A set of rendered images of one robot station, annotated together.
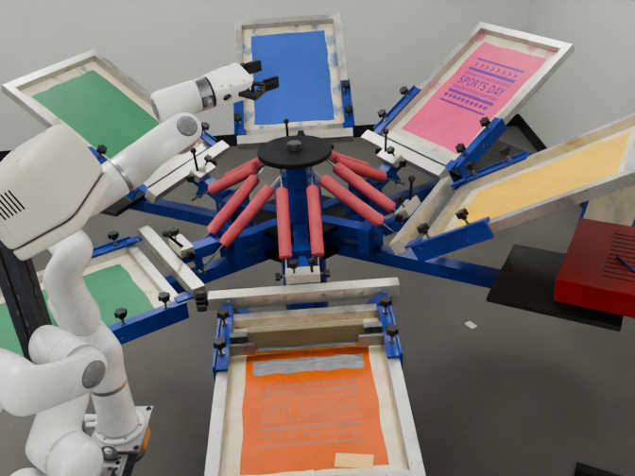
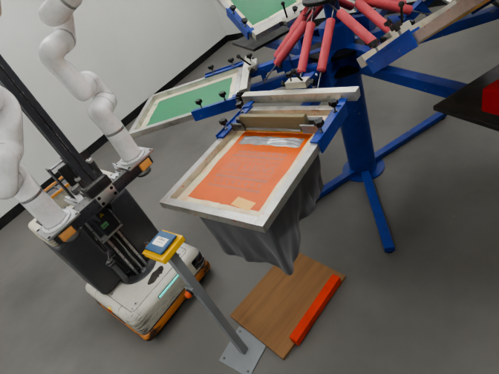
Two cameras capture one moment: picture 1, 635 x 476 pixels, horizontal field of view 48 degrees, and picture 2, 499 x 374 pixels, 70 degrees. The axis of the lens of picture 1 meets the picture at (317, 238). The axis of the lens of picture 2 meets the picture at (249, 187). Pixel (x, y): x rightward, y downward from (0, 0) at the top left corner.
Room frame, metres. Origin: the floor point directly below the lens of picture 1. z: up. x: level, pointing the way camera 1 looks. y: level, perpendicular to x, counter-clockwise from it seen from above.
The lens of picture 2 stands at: (0.66, -0.95, 1.85)
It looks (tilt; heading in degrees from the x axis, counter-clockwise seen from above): 36 degrees down; 49
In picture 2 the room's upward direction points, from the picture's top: 25 degrees counter-clockwise
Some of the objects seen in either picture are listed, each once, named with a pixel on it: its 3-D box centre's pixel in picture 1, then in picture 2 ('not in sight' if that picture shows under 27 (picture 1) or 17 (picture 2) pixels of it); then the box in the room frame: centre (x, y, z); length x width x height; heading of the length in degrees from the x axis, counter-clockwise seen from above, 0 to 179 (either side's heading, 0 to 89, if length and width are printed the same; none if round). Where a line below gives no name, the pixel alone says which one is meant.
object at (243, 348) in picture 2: not in sight; (209, 306); (1.08, 0.17, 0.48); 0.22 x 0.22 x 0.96; 1
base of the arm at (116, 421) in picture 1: (109, 406); (122, 144); (1.36, 0.56, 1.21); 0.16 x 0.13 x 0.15; 87
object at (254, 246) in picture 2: not in sight; (239, 234); (1.35, 0.05, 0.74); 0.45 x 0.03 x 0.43; 91
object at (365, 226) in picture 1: (300, 219); (339, 47); (2.70, 0.07, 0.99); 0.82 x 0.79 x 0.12; 1
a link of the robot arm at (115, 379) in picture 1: (99, 356); (105, 114); (1.37, 0.55, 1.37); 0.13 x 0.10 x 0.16; 35
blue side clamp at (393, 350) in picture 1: (388, 332); (330, 126); (1.89, -0.22, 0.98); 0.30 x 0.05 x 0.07; 1
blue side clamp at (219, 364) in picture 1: (224, 345); (236, 124); (1.88, 0.34, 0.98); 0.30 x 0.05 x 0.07; 1
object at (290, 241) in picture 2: not in sight; (301, 205); (1.59, -0.15, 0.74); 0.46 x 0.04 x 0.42; 1
